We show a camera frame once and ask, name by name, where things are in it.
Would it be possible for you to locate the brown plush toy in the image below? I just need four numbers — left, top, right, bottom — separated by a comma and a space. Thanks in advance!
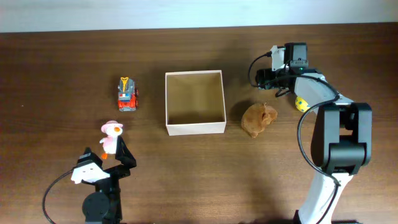
241, 103, 278, 138

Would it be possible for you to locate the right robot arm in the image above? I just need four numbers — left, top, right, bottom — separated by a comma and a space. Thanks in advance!
253, 42, 372, 224

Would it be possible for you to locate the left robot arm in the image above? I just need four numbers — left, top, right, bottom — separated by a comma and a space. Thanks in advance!
71, 137, 137, 223

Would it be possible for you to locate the pink white duck toy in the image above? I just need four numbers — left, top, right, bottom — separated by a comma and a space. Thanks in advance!
99, 121, 123, 159

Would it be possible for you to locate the yellow ball with blue marks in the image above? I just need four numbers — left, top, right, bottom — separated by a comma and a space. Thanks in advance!
295, 96, 311, 113

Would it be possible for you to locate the red grey toy truck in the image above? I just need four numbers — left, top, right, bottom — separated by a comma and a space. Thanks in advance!
118, 77, 139, 111

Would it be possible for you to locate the white open cardboard box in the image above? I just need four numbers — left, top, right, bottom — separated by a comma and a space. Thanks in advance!
165, 70, 226, 136

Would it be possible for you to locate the right black cable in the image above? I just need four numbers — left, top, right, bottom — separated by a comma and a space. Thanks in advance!
248, 52, 342, 224

